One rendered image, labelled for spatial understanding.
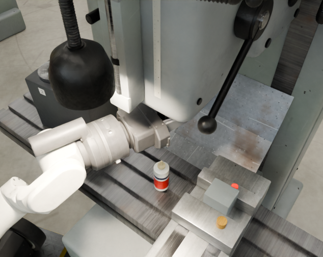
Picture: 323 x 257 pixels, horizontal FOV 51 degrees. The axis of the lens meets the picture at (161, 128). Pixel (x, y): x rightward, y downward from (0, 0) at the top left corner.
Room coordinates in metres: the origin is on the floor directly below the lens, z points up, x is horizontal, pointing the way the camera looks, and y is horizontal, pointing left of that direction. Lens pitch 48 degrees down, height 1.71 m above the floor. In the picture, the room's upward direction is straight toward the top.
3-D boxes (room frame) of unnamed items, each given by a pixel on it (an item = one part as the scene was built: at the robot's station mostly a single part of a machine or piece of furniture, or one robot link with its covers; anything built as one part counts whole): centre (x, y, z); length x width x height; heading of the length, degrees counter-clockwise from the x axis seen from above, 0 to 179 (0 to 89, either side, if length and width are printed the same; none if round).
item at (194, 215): (0.34, -0.10, 1.02); 0.15 x 0.06 x 0.04; 55
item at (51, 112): (0.72, 0.25, 1.03); 0.22 x 0.12 x 0.20; 60
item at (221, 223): (0.33, -0.13, 1.05); 0.02 x 0.02 x 0.02
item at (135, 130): (0.43, 0.07, 1.22); 0.13 x 0.12 x 0.10; 31
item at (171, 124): (0.45, -0.03, 1.22); 0.06 x 0.02 x 0.03; 121
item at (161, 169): (0.50, 0.00, 0.98); 0.04 x 0.04 x 0.11
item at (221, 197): (0.39, -0.13, 1.04); 0.06 x 0.05 x 0.06; 55
